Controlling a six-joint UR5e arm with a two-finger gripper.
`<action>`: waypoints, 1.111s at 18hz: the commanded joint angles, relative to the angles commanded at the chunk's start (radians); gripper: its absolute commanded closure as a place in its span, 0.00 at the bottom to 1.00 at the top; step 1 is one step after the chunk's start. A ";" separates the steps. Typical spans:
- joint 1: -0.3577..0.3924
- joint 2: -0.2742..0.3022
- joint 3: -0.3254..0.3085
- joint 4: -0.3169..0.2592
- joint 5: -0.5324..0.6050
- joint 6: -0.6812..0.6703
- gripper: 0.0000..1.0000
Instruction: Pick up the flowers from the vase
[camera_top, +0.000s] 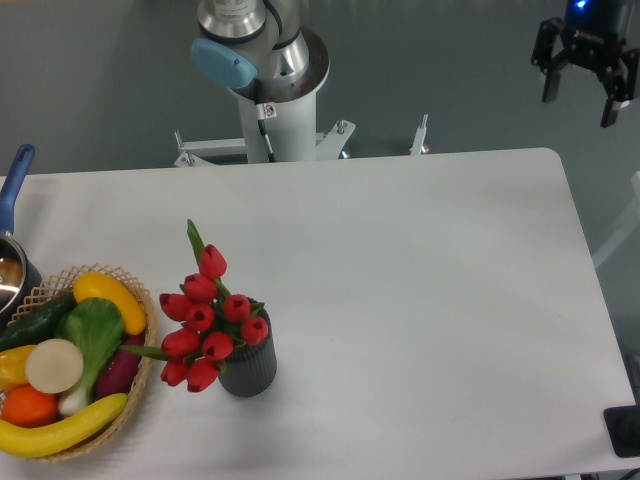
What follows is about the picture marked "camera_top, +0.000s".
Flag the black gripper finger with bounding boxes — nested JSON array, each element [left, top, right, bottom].
[[600, 48, 639, 128], [531, 17, 568, 103]]

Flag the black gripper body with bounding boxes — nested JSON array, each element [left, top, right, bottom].
[[561, 0, 636, 83]]

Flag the red tulip bouquet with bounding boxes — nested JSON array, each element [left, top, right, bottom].
[[123, 220, 240, 393]]

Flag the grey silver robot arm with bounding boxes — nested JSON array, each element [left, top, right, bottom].
[[191, 1, 639, 128]]

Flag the dark grey ribbed vase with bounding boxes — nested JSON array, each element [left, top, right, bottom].
[[216, 294, 277, 397]]

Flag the black device at edge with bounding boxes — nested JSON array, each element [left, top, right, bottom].
[[603, 405, 640, 458]]

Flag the green bok choy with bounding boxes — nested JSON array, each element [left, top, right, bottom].
[[55, 298, 124, 417]]

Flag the woven wicker basket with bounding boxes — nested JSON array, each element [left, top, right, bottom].
[[9, 264, 157, 462]]

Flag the purple sweet potato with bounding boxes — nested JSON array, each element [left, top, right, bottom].
[[94, 334, 145, 400]]

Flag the dark green cucumber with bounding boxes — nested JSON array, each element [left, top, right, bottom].
[[1, 292, 77, 351]]

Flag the yellow bell pepper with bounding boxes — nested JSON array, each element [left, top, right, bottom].
[[0, 345, 35, 393]]

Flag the orange fruit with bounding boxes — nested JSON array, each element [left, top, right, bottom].
[[1, 385, 58, 428]]

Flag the yellow banana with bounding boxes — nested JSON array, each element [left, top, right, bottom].
[[1, 393, 128, 459]]

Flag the white frame at right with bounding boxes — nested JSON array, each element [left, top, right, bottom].
[[592, 171, 639, 270]]

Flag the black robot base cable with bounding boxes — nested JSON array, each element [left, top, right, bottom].
[[252, 77, 278, 164]]

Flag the blue handled saucepan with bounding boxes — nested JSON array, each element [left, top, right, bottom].
[[1, 144, 41, 330]]

